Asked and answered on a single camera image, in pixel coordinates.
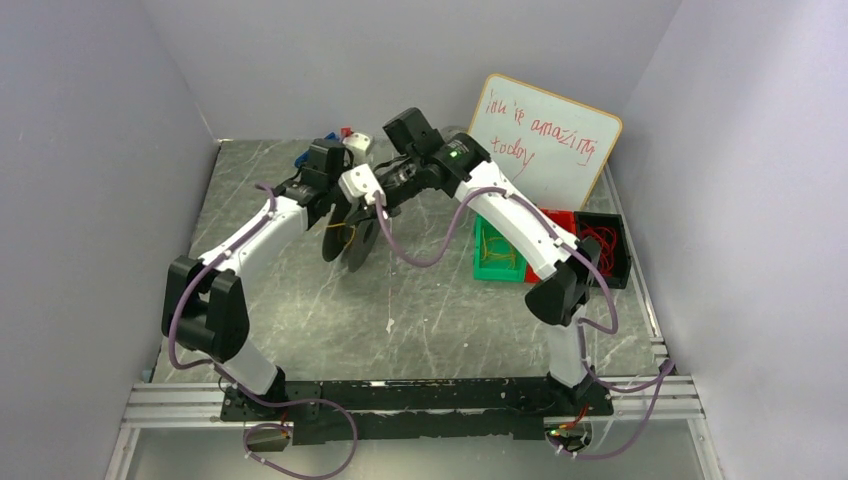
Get long yellow cable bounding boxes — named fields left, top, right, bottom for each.
left=325, top=220, right=359, bottom=252

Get dark grey perforated spool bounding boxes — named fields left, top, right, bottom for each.
left=321, top=203, right=380, bottom=272

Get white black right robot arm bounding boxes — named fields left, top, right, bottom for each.
left=367, top=107, right=603, bottom=410

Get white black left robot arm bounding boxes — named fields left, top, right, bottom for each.
left=162, top=138, right=354, bottom=420

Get blue and black stapler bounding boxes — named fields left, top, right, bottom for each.
left=294, top=132, right=343, bottom=170

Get green plastic bin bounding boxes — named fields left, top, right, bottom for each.
left=473, top=215, right=526, bottom=283

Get yellow framed whiteboard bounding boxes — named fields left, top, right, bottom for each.
left=468, top=74, right=623, bottom=211

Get red plastic bin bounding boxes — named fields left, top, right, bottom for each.
left=524, top=208, right=576, bottom=284

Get black plastic bin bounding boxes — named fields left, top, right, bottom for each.
left=575, top=211, right=632, bottom=290

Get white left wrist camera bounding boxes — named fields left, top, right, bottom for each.
left=340, top=127, right=374, bottom=164

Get yellow cables in bin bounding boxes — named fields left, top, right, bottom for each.
left=480, top=231, right=521, bottom=271

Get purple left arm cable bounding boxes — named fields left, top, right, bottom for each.
left=166, top=182, right=359, bottom=480

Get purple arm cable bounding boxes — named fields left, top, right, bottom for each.
left=370, top=187, right=677, bottom=463
left=166, top=182, right=359, bottom=480

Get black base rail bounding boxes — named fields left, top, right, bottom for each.
left=220, top=376, right=614, bottom=445

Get red cables in bin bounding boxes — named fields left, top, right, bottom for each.
left=581, top=225, right=621, bottom=276

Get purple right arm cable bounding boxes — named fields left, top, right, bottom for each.
left=370, top=187, right=677, bottom=463

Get aluminium frame rail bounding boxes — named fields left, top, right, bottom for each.
left=122, top=383, right=224, bottom=429

